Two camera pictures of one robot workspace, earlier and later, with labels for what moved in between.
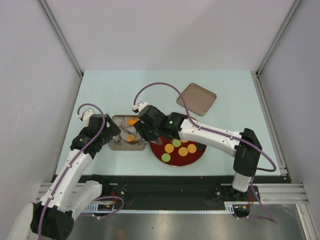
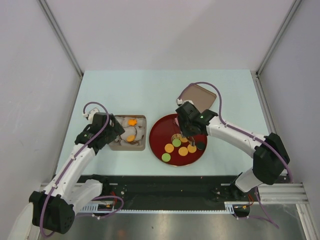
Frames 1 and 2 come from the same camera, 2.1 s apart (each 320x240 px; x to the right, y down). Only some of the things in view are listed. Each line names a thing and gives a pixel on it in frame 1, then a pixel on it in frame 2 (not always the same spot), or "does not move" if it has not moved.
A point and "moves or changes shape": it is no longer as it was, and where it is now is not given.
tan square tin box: x=128 y=139 does not move
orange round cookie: x=130 y=138 does not move
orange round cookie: x=169 y=148 does not move
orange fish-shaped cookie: x=131 y=122 does not move
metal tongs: x=158 y=140 moves or changes shape
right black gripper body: x=148 y=133 → x=185 y=128
